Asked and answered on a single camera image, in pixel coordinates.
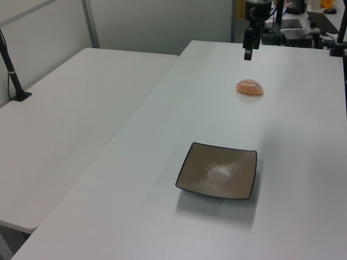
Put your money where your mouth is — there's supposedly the black camera stand pole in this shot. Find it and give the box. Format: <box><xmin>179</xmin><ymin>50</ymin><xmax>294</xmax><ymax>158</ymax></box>
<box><xmin>0</xmin><ymin>28</ymin><xmax>33</xmax><ymax>102</ymax></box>
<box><xmin>329</xmin><ymin>16</ymin><xmax>347</xmax><ymax>58</ymax></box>

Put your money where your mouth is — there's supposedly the black flat device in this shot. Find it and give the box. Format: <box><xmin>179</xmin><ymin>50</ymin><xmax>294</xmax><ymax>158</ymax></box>
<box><xmin>281</xmin><ymin>18</ymin><xmax>303</xmax><ymax>29</ymax></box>

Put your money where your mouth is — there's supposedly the square brown ceramic plate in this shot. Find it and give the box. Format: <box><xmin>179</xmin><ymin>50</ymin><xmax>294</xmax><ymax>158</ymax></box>
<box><xmin>175</xmin><ymin>141</ymin><xmax>258</xmax><ymax>201</ymax></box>

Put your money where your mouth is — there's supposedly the black electronics box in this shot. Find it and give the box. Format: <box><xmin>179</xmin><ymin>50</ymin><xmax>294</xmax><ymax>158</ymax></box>
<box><xmin>281</xmin><ymin>28</ymin><xmax>313</xmax><ymax>47</ymax></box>

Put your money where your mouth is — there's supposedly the white side table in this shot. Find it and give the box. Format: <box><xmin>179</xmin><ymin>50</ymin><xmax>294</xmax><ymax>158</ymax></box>
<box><xmin>0</xmin><ymin>47</ymin><xmax>179</xmax><ymax>235</ymax></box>

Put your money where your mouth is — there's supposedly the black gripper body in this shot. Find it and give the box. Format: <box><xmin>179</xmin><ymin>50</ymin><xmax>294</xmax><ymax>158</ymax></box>
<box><xmin>245</xmin><ymin>0</ymin><xmax>272</xmax><ymax>31</ymax></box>

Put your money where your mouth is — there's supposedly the orange sugared bread roll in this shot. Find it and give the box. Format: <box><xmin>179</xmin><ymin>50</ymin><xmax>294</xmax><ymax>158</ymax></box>
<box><xmin>235</xmin><ymin>77</ymin><xmax>265</xmax><ymax>96</ymax></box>

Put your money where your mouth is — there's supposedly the black computer keyboard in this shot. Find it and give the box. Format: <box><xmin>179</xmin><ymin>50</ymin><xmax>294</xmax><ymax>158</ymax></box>
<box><xmin>306</xmin><ymin>11</ymin><xmax>340</xmax><ymax>34</ymax></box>

